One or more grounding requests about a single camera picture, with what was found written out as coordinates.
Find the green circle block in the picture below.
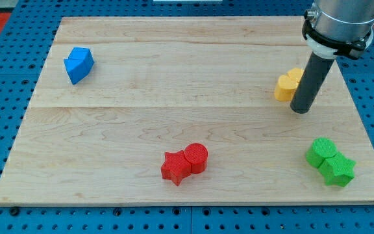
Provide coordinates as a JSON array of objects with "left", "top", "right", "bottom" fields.
[{"left": 306, "top": 137, "right": 337, "bottom": 168}]

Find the yellow heart block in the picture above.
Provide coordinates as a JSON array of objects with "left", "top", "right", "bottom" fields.
[{"left": 274, "top": 68, "right": 304, "bottom": 101}]

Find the red circle block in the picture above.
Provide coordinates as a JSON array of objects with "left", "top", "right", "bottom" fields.
[{"left": 184, "top": 143, "right": 208, "bottom": 174}]

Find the wooden board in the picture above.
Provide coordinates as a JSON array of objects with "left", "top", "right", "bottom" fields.
[{"left": 0, "top": 16, "right": 374, "bottom": 207}]

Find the black cable clamp ring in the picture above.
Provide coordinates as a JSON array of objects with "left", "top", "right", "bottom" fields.
[{"left": 301, "top": 19, "right": 374, "bottom": 60}]

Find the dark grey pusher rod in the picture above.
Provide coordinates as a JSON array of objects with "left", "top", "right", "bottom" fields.
[{"left": 290, "top": 52, "right": 334, "bottom": 114}]

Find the red star block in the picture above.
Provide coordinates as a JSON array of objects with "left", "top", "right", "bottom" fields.
[{"left": 161, "top": 150, "right": 192, "bottom": 186}]

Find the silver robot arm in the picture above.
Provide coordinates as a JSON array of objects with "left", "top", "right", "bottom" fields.
[{"left": 302, "top": 0, "right": 374, "bottom": 60}]

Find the blue arrow block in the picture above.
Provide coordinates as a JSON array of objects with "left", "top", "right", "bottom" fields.
[{"left": 64, "top": 47, "right": 95, "bottom": 85}]

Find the green star block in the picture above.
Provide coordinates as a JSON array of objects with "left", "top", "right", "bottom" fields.
[{"left": 318, "top": 151, "right": 356, "bottom": 187}]

